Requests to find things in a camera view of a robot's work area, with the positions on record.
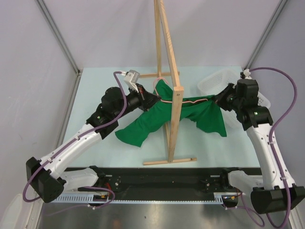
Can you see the right aluminium frame post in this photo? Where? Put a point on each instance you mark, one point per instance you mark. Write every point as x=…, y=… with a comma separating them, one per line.
x=266, y=33

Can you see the aluminium frame post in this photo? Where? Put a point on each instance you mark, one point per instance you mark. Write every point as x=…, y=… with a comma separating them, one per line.
x=57, y=34
x=266, y=33

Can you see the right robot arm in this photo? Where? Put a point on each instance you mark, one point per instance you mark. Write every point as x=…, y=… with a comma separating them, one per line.
x=278, y=190

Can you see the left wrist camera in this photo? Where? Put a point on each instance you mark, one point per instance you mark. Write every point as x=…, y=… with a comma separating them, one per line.
x=131, y=79

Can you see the white plastic basket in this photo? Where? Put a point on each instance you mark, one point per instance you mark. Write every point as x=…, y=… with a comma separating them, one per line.
x=253, y=107

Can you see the white slotted cable duct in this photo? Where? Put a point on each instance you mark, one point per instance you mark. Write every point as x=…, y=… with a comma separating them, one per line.
x=144, y=197

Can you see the left aluminium frame post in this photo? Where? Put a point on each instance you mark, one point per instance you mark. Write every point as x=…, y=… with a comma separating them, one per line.
x=57, y=34

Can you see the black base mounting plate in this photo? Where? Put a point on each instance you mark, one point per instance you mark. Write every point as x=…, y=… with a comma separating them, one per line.
x=150, y=180

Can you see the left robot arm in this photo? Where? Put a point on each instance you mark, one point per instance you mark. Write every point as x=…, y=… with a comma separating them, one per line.
x=48, y=176

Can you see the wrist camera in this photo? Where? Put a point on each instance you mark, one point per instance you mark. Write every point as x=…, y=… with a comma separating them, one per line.
x=245, y=74
x=131, y=79

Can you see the green t shirt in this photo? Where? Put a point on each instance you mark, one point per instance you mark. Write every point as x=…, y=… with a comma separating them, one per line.
x=202, y=110

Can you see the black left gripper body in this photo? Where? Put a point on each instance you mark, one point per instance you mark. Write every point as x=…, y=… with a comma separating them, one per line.
x=134, y=99

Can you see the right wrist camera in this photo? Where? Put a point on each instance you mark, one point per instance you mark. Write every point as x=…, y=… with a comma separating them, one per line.
x=245, y=74

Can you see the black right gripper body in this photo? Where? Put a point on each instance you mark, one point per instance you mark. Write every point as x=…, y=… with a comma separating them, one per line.
x=232, y=102

